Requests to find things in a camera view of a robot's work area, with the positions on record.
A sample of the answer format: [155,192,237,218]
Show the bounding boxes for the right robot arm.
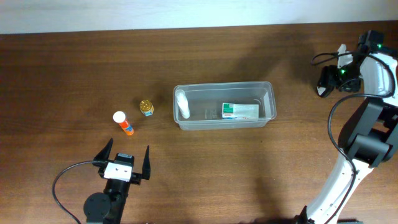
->
[293,30,397,224]

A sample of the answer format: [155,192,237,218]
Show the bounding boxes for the white spray bottle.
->
[175,90,190,119]

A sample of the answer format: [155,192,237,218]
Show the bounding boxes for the orange tablet tube white cap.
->
[113,111,134,136]

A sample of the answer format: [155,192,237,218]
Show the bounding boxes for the white green medicine box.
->
[221,103,259,119]

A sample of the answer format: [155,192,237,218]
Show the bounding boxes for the small gold-lid jar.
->
[139,100,154,116]

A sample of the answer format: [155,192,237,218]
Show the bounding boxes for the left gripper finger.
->
[93,138,113,167]
[142,146,151,180]

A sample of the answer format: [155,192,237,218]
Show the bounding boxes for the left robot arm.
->
[83,139,151,224]

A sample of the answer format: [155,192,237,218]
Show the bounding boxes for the clear plastic container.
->
[174,82,277,131]

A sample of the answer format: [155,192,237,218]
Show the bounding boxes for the dark bottle white cap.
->
[317,79,334,98]

